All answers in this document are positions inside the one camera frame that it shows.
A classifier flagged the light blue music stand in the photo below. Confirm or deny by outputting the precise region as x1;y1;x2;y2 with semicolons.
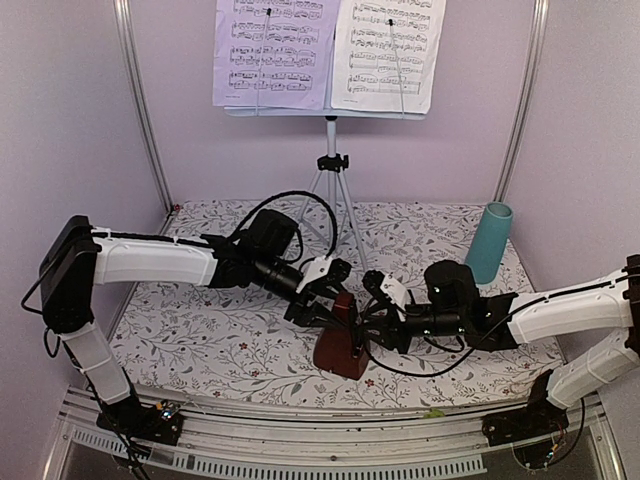
222;0;431;290

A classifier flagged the right aluminium frame post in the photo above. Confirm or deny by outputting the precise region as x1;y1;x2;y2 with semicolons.
493;0;550;202

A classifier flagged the brown wooden metronome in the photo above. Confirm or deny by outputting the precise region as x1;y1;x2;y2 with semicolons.
312;292;369;380

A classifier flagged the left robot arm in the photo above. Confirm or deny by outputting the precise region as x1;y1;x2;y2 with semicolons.
27;209;351;434

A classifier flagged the teal cup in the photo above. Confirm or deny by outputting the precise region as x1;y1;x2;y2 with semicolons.
464;202;513;285

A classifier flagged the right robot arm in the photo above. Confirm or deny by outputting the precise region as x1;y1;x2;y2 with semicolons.
359;255;639;436

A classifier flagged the left aluminium frame post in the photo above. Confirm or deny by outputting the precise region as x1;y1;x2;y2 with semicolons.
113;0;174;213

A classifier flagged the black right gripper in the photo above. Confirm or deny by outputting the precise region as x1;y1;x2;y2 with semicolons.
353;302;467;355

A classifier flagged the white sheet music page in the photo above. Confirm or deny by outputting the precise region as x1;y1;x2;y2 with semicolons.
330;0;446;115

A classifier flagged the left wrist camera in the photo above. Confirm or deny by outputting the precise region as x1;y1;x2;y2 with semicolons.
296;255;352;294

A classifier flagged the aluminium base frame rail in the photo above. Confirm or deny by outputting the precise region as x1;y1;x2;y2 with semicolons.
42;384;629;480

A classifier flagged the aluminium frame post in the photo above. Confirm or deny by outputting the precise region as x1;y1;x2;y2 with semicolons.
113;0;174;213
493;0;550;202

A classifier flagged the floral patterned table mat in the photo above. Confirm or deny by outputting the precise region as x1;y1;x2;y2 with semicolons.
110;202;563;409

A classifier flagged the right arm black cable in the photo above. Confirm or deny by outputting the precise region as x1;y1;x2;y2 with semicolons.
357;299;516;379

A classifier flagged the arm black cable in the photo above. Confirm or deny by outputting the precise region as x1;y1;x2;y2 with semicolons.
357;299;516;379
234;190;339;254

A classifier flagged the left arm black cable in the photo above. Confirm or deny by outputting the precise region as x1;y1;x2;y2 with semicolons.
234;190;339;254

